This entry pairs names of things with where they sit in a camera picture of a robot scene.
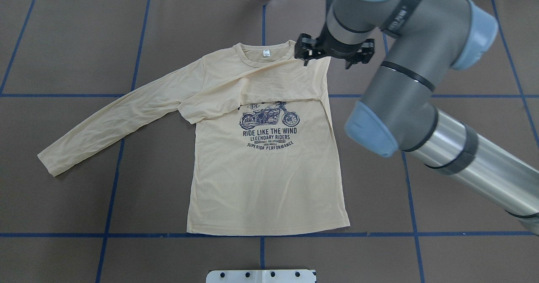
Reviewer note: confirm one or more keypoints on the cream long-sleeve printed shirt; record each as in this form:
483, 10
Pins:
266, 157

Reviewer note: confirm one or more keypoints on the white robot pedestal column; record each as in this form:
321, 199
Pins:
262, 276

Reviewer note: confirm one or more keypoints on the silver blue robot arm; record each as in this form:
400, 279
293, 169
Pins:
395, 113

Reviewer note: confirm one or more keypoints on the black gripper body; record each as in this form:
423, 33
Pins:
335, 49

